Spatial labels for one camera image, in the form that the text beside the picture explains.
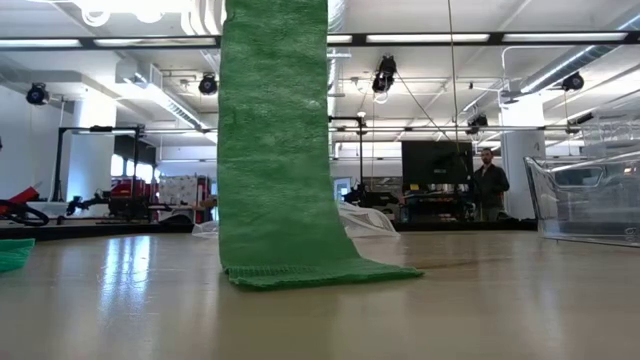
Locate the red tool chest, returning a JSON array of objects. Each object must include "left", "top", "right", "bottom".
[{"left": 110, "top": 177, "right": 161, "bottom": 221}]

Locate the clear crumpled plastic bag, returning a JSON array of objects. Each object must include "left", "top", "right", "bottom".
[{"left": 192, "top": 199, "right": 401, "bottom": 240}]

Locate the clear plastic container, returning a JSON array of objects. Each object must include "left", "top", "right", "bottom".
[{"left": 523, "top": 152, "right": 640, "bottom": 249}]

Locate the cluttered background workbench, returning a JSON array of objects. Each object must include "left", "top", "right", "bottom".
[{"left": 344, "top": 182, "right": 501, "bottom": 224}]

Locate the black monitor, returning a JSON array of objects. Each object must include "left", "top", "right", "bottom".
[{"left": 401, "top": 140, "right": 475, "bottom": 186}]

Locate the black ceiling camera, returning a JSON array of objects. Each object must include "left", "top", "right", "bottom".
[
  {"left": 562, "top": 71, "right": 585, "bottom": 92},
  {"left": 371, "top": 54, "right": 399, "bottom": 95},
  {"left": 198, "top": 73, "right": 220, "bottom": 96},
  {"left": 467, "top": 114, "right": 489, "bottom": 136},
  {"left": 25, "top": 82, "right": 50, "bottom": 106}
]

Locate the white patterned board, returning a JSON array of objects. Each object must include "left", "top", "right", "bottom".
[{"left": 158, "top": 174, "right": 199, "bottom": 206}]

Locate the black aluminium rig frame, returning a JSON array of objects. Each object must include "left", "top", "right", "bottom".
[{"left": 0, "top": 29, "right": 640, "bottom": 242}]

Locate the thin hanging cable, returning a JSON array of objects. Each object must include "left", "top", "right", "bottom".
[{"left": 446, "top": 0, "right": 460, "bottom": 151}]

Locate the light green elastic bandage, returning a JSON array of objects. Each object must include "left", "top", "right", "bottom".
[{"left": 217, "top": 0, "right": 425, "bottom": 291}]

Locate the red and black machine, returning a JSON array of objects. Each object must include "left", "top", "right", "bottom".
[{"left": 0, "top": 185, "right": 50, "bottom": 227}]

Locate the dark green bandage piece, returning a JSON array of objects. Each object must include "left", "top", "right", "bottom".
[{"left": 0, "top": 238, "right": 36, "bottom": 274}]

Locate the silver ceiling duct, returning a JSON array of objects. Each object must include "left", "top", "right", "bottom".
[{"left": 519, "top": 14, "right": 640, "bottom": 95}]

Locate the black background rig frame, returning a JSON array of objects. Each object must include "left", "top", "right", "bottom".
[
  {"left": 328, "top": 115, "right": 366, "bottom": 204},
  {"left": 52, "top": 124, "right": 146, "bottom": 224}
]

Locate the person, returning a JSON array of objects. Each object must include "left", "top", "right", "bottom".
[{"left": 472, "top": 147, "right": 511, "bottom": 223}]

